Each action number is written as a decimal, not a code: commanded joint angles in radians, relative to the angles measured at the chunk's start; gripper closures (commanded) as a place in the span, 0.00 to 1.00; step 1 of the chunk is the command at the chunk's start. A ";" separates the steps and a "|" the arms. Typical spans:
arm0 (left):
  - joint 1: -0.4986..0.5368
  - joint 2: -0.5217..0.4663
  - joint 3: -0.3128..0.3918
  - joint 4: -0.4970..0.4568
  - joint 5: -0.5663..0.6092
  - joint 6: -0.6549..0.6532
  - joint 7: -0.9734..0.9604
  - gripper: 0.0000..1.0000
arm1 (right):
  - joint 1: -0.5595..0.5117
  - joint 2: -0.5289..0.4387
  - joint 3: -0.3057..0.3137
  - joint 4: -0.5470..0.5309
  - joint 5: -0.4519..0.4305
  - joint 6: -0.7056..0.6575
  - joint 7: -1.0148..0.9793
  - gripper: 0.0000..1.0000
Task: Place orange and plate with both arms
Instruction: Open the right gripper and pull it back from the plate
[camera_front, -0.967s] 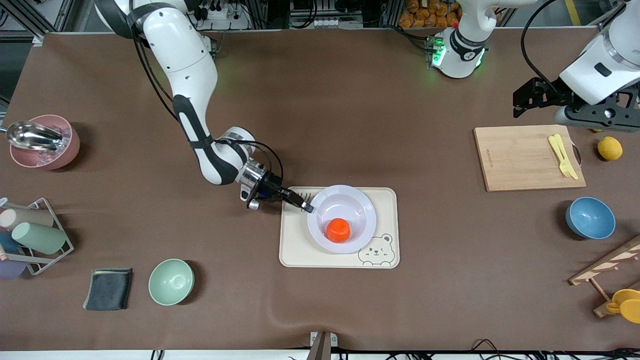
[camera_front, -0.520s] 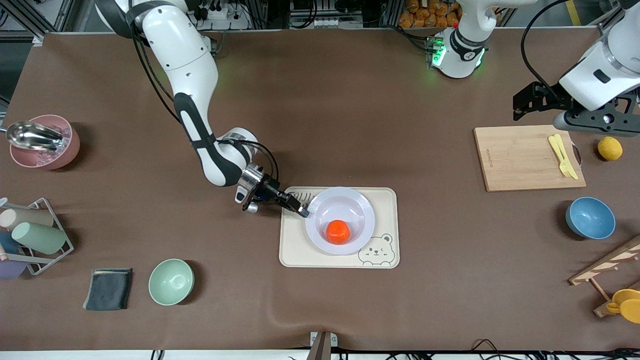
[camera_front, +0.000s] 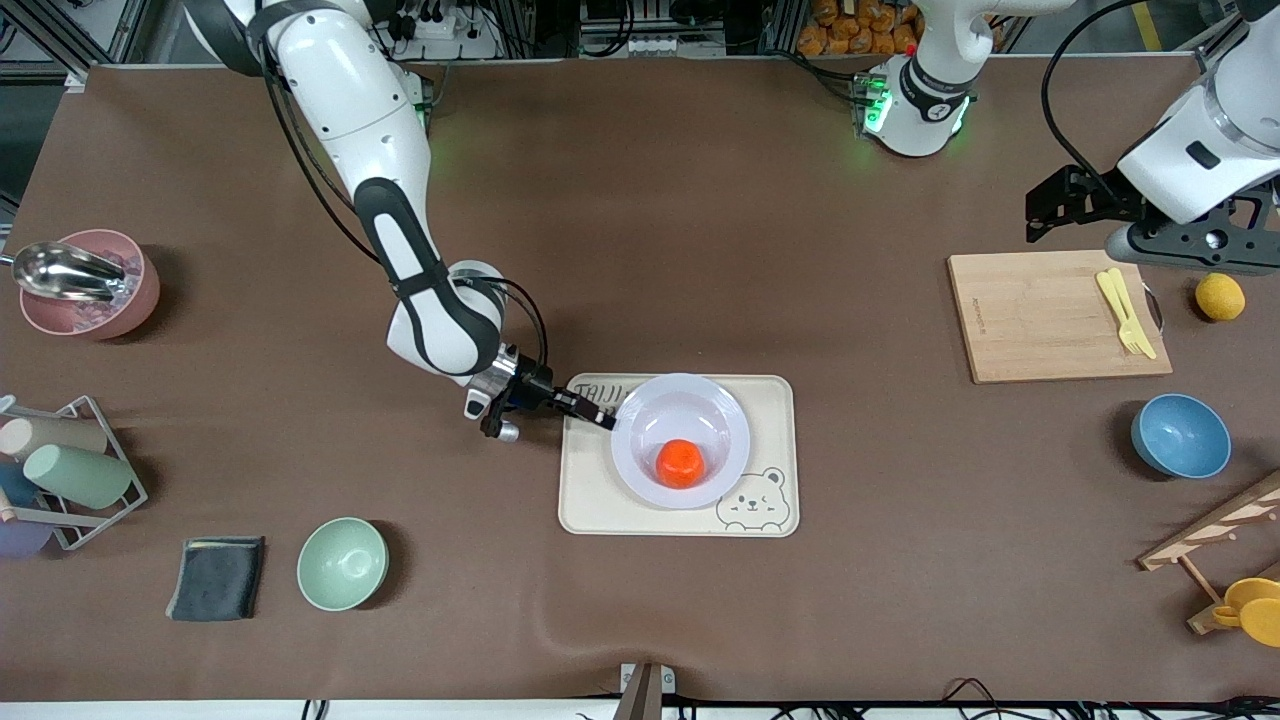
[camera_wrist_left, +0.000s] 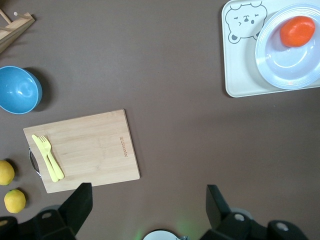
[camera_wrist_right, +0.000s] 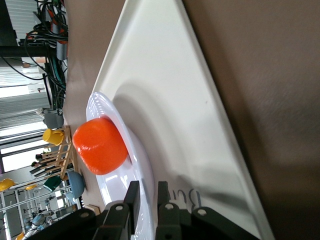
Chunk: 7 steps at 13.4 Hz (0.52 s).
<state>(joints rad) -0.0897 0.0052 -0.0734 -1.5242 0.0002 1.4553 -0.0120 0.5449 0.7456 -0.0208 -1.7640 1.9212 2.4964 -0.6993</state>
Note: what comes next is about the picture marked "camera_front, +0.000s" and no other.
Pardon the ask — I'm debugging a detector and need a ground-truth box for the white round plate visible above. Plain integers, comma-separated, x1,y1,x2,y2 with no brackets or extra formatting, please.
610,373,752,510

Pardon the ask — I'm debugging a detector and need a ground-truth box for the orange mandarin fruit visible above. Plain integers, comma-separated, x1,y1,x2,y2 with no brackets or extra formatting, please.
656,439,706,490

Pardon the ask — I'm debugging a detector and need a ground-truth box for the yellow plastic fork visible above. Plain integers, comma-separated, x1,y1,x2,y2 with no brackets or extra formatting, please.
1095,270,1143,357

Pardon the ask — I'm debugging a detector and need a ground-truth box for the cream bear print tray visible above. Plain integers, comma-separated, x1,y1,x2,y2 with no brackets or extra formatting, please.
558,373,800,539

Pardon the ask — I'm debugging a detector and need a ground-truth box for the bamboo cutting board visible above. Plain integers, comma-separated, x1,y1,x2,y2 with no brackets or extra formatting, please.
947,248,1174,385

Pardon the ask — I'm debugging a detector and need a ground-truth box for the yellow lemon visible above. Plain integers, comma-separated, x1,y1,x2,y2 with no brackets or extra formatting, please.
1195,272,1247,322

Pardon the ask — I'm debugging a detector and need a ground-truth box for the brown table cover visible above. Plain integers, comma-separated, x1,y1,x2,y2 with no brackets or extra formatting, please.
0,55,1280,703

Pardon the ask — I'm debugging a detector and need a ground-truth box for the blue bowl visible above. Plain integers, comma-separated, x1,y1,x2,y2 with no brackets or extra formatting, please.
1131,393,1233,480

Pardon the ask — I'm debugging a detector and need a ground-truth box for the mint green bowl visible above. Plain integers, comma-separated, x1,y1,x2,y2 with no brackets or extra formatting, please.
296,517,390,612

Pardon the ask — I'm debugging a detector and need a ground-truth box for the pile of orange fruit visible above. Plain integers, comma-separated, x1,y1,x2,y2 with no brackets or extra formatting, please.
797,0,921,58

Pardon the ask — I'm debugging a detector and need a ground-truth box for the wooden drying rack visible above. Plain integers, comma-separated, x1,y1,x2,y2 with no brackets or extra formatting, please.
1138,470,1280,636

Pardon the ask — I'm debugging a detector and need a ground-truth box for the dark grey folded cloth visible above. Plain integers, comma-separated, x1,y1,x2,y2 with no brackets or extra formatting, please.
165,536,267,623

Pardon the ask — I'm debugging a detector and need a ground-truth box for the pink bowl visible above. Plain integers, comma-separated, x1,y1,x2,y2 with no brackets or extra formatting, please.
20,229,161,341

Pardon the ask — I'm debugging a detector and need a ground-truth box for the yellow mug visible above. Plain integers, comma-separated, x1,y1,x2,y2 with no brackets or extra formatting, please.
1212,577,1280,649

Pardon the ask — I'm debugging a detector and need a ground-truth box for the mint green cup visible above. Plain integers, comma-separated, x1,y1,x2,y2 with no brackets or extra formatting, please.
23,443,134,509

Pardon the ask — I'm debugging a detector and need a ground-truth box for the beige cup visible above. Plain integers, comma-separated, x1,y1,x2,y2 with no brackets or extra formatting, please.
0,416,108,461

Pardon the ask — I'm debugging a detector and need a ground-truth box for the shiny metal scoop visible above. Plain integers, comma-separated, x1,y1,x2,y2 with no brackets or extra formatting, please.
0,241,129,303

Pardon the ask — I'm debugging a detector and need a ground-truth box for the blue cup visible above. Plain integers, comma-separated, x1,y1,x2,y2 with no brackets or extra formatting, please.
0,462,41,508

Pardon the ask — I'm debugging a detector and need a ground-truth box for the purple cup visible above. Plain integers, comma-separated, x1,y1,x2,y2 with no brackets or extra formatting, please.
0,518,54,559

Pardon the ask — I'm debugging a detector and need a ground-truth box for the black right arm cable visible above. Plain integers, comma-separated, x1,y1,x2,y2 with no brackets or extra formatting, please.
258,30,551,373

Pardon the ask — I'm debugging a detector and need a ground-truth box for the aluminium frame profile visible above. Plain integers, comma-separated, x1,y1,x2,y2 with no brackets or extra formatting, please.
0,0,151,91
1195,0,1280,81

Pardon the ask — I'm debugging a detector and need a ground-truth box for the grey camera stand bracket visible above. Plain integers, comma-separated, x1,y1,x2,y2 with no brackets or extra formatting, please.
612,662,677,720

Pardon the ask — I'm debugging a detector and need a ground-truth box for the grey wire cup rack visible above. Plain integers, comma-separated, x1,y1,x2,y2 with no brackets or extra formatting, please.
0,395,149,552

